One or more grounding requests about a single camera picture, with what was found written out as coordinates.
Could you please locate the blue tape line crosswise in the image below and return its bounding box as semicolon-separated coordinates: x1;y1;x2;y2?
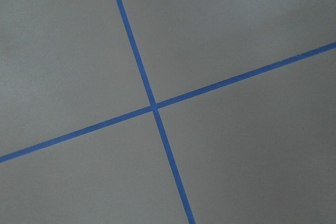
1;42;335;163

